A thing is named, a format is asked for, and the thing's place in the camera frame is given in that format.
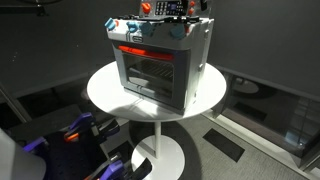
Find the orange round stove button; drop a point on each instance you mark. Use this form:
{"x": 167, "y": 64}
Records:
{"x": 192, "y": 3}
{"x": 190, "y": 11}

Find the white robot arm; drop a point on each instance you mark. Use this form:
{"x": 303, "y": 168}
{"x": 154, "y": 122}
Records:
{"x": 16, "y": 160}

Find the blue stove knob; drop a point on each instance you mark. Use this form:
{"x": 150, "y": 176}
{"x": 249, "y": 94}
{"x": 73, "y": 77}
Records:
{"x": 178, "y": 31}
{"x": 146, "y": 29}
{"x": 109, "y": 23}
{"x": 132, "y": 26}

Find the grey toy stove oven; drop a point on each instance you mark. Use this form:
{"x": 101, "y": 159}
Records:
{"x": 196, "y": 66}

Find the orange panel knob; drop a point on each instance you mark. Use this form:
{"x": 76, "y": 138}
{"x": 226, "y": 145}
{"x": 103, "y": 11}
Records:
{"x": 146, "y": 7}

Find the glass partition panel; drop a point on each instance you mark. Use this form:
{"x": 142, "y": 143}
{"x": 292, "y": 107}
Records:
{"x": 266, "y": 106}

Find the large black floor panel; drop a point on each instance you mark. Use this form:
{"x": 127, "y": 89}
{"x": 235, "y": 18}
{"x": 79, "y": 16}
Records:
{"x": 223, "y": 145}

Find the purple black bar clamp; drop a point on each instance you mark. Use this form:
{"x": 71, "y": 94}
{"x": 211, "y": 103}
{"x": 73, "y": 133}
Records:
{"x": 115, "y": 166}
{"x": 35, "y": 143}
{"x": 81, "y": 121}

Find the black robot mounting stand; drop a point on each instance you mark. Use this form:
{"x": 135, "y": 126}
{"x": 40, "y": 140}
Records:
{"x": 66, "y": 156}

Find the grey diagonal metal bar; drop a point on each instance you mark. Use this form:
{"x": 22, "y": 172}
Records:
{"x": 13, "y": 105}

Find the white round pedestal table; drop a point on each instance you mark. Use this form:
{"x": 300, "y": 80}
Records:
{"x": 106, "y": 93}

